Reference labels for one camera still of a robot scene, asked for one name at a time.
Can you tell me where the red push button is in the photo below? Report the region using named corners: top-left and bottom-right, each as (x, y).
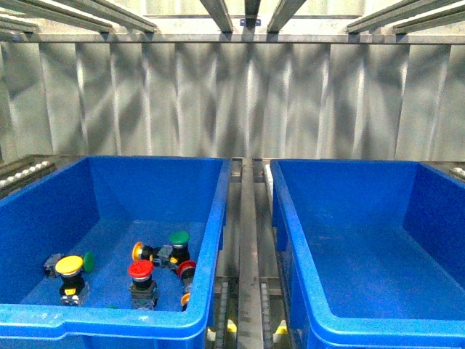
top-left (177, 260), bottom-right (196, 294)
top-left (128, 260), bottom-right (159, 310)

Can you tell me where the upright green push button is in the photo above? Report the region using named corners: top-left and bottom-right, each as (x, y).
top-left (169, 230), bottom-right (190, 268)

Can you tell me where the lying red push button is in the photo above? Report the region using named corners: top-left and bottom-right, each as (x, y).
top-left (177, 260), bottom-right (196, 294)

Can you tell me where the lying yellow push button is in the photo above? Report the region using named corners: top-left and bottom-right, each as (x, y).
top-left (132, 241), bottom-right (172, 268)

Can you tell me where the corner yellow push button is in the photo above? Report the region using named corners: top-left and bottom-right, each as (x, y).
top-left (180, 292), bottom-right (190, 312)

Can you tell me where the left blue plastic bin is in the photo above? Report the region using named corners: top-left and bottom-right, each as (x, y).
top-left (1, 156), bottom-right (230, 348)

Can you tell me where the blue plastic bin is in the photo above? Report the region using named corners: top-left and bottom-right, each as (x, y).
top-left (1, 156), bottom-right (230, 348)
top-left (270, 160), bottom-right (464, 348)

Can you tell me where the right blue plastic bin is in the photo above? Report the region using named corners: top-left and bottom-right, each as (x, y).
top-left (270, 160), bottom-right (464, 348)

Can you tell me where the lying green push button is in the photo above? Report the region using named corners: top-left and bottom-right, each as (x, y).
top-left (44, 251), bottom-right (96, 278)

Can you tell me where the central metal rail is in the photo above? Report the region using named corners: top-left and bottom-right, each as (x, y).
top-left (237, 159), bottom-right (264, 348)

